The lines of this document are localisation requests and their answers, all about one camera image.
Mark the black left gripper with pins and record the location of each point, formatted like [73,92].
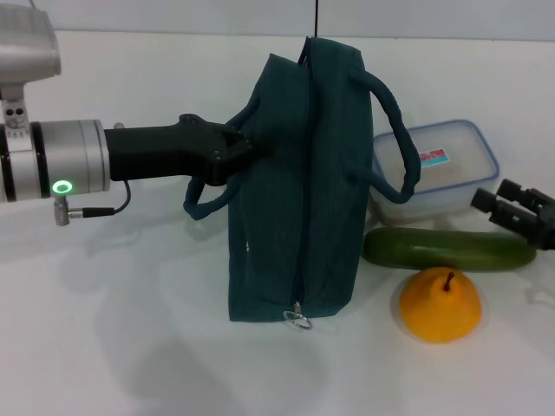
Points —
[160,151]

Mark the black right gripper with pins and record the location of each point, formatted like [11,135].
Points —
[546,229]

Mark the clear plastic food container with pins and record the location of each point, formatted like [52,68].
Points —
[455,177]

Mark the dark teal insulated bag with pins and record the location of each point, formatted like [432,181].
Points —
[303,195]

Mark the green cucumber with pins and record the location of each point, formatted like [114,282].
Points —
[446,251]

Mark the orange yellow pear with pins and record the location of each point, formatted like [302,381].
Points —
[438,310]

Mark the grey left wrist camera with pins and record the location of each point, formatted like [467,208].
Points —
[26,47]

